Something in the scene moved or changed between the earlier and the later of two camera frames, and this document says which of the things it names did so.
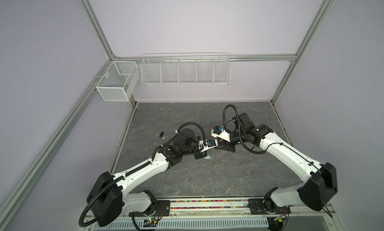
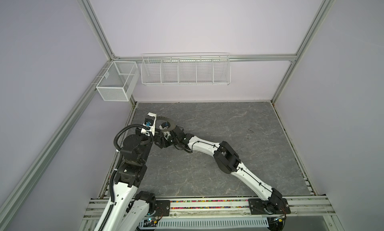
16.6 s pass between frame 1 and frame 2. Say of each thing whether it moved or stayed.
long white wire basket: stayed
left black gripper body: moved
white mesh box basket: stayed
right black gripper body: moved
